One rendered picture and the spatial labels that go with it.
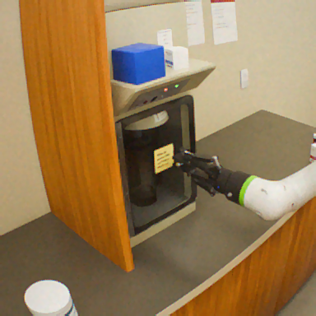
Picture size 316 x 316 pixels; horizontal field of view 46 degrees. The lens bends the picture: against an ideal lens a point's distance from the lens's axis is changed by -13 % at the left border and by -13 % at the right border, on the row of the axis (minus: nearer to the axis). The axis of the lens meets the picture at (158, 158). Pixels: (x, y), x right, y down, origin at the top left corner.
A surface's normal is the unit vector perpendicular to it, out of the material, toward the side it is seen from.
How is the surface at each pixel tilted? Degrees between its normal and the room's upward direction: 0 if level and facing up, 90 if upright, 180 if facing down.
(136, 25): 90
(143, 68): 90
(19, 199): 90
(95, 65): 90
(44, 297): 0
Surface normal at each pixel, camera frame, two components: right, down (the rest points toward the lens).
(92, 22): -0.73, 0.36
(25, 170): 0.68, 0.29
